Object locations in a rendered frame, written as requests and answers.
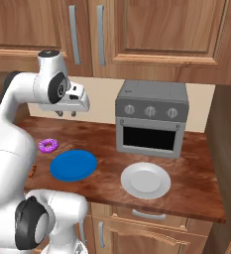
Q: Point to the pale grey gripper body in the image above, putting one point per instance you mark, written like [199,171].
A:
[67,105]

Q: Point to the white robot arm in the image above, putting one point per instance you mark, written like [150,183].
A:
[8,155]

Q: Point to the purple sprinkled donut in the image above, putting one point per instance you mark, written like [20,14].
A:
[42,147]

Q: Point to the blue plate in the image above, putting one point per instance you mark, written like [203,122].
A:
[73,165]

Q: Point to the grey toaster oven knob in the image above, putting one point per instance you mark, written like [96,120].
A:
[150,111]
[129,109]
[172,113]

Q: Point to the small brown pastry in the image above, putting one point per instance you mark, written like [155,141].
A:
[33,170]

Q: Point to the toaster oven glass door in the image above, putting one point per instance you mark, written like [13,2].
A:
[149,138]

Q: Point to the grey toaster oven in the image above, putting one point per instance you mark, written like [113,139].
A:
[153,96]

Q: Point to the white plate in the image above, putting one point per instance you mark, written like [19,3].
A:
[145,180]

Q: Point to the wooden drawer front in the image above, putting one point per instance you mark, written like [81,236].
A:
[120,209]

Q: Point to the wooden base cupboard door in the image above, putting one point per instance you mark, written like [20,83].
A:
[90,234]
[140,239]

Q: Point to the tall dark wooden cabinet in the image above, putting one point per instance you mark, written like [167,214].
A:
[227,149]

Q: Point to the wide wooden wall cupboard door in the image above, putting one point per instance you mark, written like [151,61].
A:
[173,29]

